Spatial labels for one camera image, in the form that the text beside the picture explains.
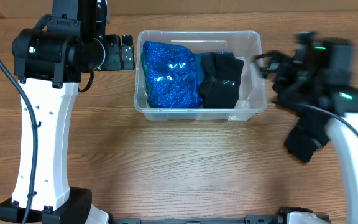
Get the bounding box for black garment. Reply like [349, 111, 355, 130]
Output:
[199, 52, 244, 109]

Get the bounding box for blue sequin cloth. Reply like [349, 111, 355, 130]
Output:
[140, 41, 201, 109]

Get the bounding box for blue denim jeans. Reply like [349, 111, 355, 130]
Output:
[194, 52, 234, 84]

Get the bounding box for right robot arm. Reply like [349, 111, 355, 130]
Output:
[253, 33, 358, 223]

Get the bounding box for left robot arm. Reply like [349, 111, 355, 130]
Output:
[0, 0, 134, 223]

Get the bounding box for small black folded cloth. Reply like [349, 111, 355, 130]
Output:
[284, 112, 329, 163]

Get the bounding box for clear plastic storage bin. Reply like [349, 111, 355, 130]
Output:
[134, 30, 267, 121]

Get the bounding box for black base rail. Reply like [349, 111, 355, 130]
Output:
[112, 215, 276, 224]

